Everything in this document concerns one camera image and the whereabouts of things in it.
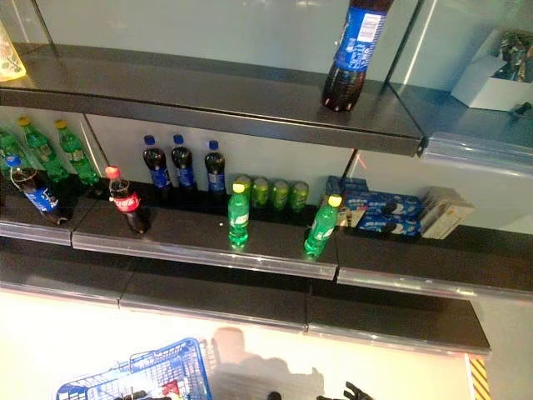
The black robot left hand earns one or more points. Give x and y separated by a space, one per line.
141 396

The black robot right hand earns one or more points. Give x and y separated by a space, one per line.
352 393

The blue plastic shopping basket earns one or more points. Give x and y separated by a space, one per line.
68 391

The yellow black hazard tape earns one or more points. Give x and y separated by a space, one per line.
479 379

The blue Oreo cookie box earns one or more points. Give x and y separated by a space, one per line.
387 228
387 206

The Coca-Cola bottle red cap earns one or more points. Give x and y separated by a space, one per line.
125 204

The beige cardboard box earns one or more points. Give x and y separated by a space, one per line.
441 216

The blue cookie box beige picture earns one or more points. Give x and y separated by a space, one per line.
354 187

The dark blue cookie box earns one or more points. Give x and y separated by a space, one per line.
333 187

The open white cardboard box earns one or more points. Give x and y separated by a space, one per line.
487 93

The small black object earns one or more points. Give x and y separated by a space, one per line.
522 109

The large Pepsi cola bottle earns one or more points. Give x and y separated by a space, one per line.
354 50

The pale yellow printed package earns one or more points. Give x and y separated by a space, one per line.
10 58

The dark foil packet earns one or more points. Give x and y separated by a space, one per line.
514 54

